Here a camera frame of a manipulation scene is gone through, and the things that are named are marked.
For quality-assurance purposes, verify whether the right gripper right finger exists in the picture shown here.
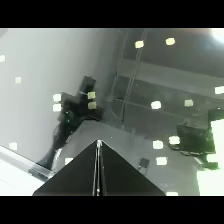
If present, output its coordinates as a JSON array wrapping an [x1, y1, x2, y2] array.
[[98, 139, 167, 197]]

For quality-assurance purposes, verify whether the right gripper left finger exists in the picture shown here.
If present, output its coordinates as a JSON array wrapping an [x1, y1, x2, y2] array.
[[32, 139, 100, 197]]

